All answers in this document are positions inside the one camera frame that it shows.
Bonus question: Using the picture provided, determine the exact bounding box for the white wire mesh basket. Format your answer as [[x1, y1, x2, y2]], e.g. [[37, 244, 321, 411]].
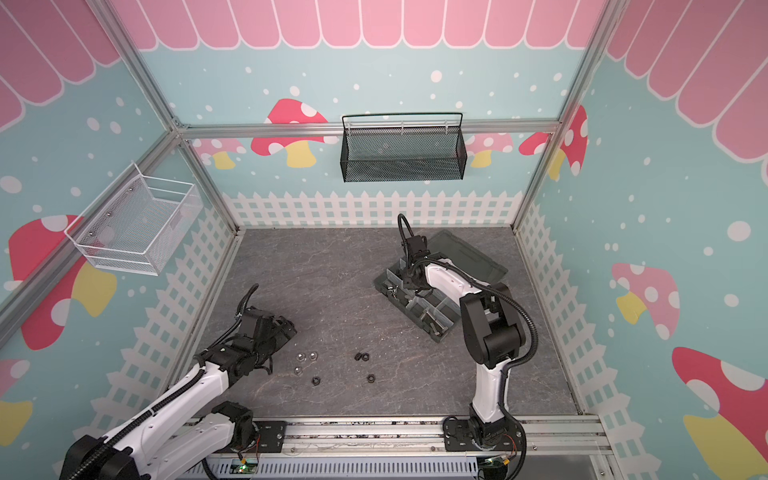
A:
[[64, 164, 203, 276]]

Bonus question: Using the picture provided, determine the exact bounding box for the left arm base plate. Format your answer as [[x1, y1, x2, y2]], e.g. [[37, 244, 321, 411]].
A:
[[237, 420, 288, 455]]

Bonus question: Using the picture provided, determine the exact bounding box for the white slotted cable duct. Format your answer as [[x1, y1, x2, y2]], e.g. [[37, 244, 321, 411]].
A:
[[208, 456, 478, 479]]

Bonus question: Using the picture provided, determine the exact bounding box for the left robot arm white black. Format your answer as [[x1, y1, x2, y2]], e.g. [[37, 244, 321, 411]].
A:
[[59, 287, 297, 479]]

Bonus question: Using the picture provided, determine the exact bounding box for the dark green compartment organizer box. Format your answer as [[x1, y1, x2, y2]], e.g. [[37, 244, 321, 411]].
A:
[[373, 230, 508, 342]]

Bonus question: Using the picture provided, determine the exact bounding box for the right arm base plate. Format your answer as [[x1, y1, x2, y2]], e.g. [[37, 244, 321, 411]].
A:
[[442, 416, 526, 452]]

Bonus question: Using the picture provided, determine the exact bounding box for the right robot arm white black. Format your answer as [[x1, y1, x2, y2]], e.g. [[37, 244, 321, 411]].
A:
[[397, 213, 539, 450]]

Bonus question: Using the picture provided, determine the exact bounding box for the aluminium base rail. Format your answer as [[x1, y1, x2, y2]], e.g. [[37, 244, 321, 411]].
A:
[[179, 415, 610, 457]]

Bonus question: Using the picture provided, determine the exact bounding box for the black wire mesh basket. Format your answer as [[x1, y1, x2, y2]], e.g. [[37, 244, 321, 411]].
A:
[[340, 112, 468, 183]]

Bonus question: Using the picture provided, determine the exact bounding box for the silver washers cluster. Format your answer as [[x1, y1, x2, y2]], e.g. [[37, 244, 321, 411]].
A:
[[293, 351, 318, 376]]

